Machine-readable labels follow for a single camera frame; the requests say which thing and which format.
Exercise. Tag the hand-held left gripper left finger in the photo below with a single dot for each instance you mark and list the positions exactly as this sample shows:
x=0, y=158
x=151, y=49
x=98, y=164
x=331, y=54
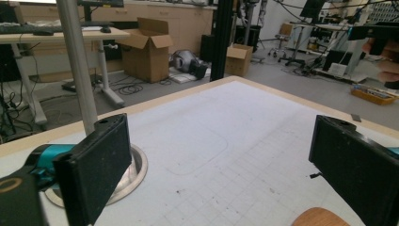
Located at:
x=94, y=169

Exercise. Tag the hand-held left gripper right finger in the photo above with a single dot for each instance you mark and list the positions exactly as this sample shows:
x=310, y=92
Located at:
x=360, y=169

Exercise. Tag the brown wooden spatula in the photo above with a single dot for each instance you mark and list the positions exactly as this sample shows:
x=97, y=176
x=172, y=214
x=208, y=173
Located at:
x=320, y=218

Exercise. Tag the yellow parts tray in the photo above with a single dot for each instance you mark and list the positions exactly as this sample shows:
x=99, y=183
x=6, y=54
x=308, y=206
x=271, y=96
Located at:
x=373, y=95

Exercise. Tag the black monitor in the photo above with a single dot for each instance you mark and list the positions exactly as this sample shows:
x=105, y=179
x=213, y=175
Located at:
x=312, y=8

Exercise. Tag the black flat device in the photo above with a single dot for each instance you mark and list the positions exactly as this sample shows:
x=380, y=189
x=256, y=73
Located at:
x=67, y=86

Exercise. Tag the office chair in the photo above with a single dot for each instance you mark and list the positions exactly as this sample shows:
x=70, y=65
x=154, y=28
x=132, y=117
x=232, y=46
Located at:
x=287, y=34

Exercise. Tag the metal utensil stand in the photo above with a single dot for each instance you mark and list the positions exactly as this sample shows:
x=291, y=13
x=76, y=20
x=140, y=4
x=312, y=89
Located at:
x=76, y=62

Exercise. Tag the large open cardboard box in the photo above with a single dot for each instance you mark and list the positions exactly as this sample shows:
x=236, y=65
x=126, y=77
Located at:
x=146, y=59

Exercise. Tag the white foam board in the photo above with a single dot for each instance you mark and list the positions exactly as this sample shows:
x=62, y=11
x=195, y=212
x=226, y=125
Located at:
x=182, y=77

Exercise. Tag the white grid mat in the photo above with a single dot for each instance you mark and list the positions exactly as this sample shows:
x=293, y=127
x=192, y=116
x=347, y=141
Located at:
x=219, y=141

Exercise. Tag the black computer mouse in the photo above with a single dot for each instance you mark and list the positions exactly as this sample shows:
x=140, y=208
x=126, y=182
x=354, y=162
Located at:
x=105, y=29

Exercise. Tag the small cardboard box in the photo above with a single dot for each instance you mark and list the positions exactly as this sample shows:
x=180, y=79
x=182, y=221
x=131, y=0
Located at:
x=238, y=61

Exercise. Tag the grey vacuum cleaner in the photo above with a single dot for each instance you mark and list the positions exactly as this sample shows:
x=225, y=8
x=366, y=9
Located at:
x=185, y=59

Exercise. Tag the light desk with white legs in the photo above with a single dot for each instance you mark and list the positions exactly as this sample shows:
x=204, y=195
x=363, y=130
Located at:
x=37, y=38

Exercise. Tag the black keyboard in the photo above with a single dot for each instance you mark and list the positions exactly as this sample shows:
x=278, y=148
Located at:
x=25, y=29

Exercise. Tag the black speaker box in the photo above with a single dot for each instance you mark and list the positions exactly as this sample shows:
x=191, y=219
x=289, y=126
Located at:
x=207, y=47

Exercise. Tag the black metal frame post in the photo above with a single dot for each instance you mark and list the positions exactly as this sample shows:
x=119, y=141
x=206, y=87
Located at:
x=221, y=40

